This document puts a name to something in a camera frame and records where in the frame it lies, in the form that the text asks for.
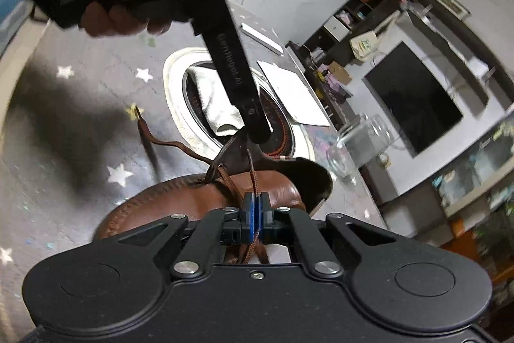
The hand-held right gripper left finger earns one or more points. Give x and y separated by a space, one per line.
248 206

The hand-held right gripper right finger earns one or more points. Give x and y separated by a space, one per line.
265 206

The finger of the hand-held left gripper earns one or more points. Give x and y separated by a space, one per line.
257 126

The brown leather shoe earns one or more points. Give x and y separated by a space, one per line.
168 202

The brown shoelace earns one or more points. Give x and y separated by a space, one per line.
160 144

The long white bar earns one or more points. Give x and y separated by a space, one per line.
261 38

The white notebook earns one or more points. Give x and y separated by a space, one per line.
293 94

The white cloth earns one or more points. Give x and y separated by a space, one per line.
213 102

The round built-in cooker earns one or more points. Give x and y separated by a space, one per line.
176 86

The clear glass jar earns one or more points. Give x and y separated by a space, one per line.
357 144

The canvas tote bag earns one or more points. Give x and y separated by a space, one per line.
363 45

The dark open shelf unit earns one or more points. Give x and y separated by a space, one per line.
361 5

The black television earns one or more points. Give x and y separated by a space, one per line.
413 98

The grey star-print table mat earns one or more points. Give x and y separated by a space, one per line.
80 118

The glass display cabinet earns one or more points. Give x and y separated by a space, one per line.
474 170

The yellowed wall socket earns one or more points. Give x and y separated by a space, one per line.
384 160

